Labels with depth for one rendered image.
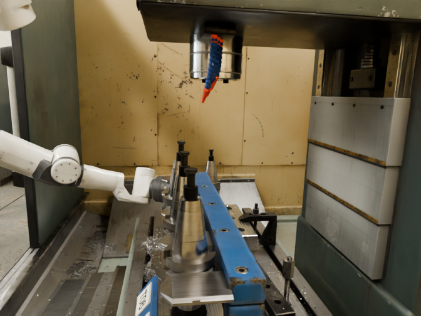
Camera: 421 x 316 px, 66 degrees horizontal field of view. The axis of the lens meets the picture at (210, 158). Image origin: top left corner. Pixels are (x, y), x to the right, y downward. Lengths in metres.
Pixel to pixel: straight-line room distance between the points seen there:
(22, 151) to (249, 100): 1.42
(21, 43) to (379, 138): 1.20
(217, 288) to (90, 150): 1.77
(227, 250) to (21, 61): 1.10
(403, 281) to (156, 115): 1.50
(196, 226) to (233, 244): 0.07
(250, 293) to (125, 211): 1.58
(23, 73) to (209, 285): 1.13
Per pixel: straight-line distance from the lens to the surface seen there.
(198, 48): 0.95
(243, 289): 0.36
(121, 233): 1.79
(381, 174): 0.99
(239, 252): 0.40
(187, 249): 0.38
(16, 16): 0.63
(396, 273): 1.06
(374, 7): 0.82
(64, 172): 0.99
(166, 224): 0.49
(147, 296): 0.82
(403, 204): 1.00
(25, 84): 1.35
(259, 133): 2.10
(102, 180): 1.05
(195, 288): 0.36
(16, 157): 1.00
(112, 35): 2.04
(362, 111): 1.06
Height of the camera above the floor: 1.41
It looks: 11 degrees down
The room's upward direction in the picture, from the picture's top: 1 degrees clockwise
